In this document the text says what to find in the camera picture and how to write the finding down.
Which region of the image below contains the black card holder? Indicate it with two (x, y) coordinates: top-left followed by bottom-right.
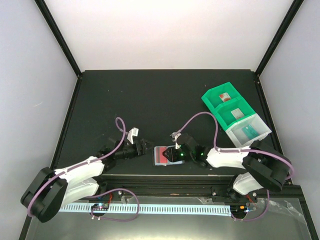
(153, 145), (186, 167)

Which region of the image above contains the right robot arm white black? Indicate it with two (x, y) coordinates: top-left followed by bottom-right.
(154, 133), (294, 203)

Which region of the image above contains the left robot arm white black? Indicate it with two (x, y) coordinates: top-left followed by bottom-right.
(20, 138), (152, 223)

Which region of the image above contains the grey card in bin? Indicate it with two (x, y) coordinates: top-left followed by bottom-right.
(231, 108), (245, 120)

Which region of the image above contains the red white card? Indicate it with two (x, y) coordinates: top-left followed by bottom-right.
(219, 92), (232, 102)

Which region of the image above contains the teal card in bin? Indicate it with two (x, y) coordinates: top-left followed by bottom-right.
(242, 124), (260, 140)

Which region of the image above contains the green bin middle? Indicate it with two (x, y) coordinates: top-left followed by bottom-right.
(214, 97), (256, 130)

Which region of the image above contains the green bin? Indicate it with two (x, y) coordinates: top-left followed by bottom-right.
(214, 97), (256, 130)
(201, 82), (241, 113)

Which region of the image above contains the green bin far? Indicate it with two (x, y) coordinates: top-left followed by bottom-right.
(201, 82), (241, 113)

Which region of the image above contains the white translucent bin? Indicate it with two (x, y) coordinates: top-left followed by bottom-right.
(226, 113), (272, 148)

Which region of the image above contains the left controller board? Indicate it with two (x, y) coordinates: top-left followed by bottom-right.
(91, 203), (109, 211)

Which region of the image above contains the controller board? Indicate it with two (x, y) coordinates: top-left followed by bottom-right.
(230, 205), (256, 213)
(91, 203), (109, 211)

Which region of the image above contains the right controller board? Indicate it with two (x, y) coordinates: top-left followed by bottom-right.
(230, 205), (256, 213)

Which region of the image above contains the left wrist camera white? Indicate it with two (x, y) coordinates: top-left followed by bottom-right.
(127, 127), (139, 145)

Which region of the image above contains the black aluminium rail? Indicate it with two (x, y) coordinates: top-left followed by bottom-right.
(97, 174), (303, 198)

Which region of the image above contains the purple cable loop front left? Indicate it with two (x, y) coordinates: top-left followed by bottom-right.
(90, 186), (142, 223)

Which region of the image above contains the purple cable loop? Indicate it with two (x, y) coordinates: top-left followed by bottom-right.
(90, 186), (142, 223)
(230, 188), (272, 223)

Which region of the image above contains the white slotted cable duct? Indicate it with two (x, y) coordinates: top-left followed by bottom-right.
(59, 202), (231, 217)

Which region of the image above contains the purple cable loop front right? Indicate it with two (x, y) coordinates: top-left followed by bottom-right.
(230, 188), (272, 223)

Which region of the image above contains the left frame post black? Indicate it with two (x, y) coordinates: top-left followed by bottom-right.
(34, 0), (82, 78)

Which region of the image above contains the frame post black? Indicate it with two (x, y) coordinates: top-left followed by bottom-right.
(255, 0), (304, 77)
(34, 0), (82, 78)

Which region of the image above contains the right frame post black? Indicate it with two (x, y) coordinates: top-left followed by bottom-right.
(255, 0), (304, 77)

